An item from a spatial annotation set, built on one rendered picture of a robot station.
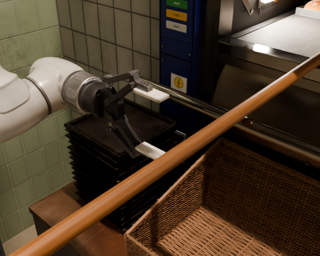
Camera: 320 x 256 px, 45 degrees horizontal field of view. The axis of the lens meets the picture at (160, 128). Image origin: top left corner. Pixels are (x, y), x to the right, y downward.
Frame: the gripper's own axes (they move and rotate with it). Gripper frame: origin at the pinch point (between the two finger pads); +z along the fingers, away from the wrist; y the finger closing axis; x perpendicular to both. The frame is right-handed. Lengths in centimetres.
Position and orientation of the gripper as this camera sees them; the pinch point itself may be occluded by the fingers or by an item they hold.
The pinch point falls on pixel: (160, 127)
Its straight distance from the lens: 75.7
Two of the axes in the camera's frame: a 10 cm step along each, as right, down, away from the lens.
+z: 7.4, 3.5, -5.7
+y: 0.0, 8.5, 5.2
